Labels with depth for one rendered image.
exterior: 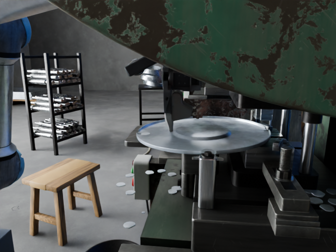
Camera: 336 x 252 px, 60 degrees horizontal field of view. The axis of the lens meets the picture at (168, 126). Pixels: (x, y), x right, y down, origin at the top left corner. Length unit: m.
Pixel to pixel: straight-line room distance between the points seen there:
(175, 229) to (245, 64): 0.44
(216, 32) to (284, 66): 0.04
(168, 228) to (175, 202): 0.10
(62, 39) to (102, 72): 1.29
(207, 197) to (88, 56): 7.39
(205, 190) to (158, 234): 0.12
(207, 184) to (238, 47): 0.35
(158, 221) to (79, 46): 7.41
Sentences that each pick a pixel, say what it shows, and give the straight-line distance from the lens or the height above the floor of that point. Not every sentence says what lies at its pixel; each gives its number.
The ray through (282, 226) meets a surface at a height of 0.72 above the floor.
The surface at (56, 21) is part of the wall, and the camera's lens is 8.13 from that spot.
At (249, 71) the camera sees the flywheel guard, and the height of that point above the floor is 0.95.
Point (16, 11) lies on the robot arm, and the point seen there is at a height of 1.03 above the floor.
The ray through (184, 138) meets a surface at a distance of 0.60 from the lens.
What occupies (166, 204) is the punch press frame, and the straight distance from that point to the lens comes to 0.64.
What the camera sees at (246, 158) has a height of 0.75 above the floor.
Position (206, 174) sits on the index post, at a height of 0.77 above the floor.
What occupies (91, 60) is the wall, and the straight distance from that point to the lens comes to 7.76.
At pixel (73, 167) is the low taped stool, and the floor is 0.33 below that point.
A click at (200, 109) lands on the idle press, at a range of 2.20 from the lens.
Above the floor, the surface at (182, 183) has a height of 0.68.
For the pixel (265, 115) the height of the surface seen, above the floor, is 0.83.
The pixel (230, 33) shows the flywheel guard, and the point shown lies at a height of 0.97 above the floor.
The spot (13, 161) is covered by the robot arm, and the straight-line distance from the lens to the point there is 0.98.
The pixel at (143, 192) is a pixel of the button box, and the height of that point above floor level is 0.52.
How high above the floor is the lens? 0.96
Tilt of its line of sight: 14 degrees down
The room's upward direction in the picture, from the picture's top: straight up
